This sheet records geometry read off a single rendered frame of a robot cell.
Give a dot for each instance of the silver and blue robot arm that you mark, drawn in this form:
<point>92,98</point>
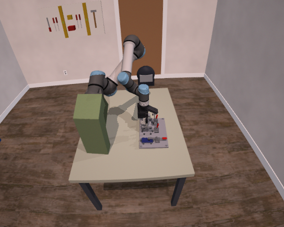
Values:
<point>98,84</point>

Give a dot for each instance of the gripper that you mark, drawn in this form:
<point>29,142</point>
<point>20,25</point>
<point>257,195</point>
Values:
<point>142,114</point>

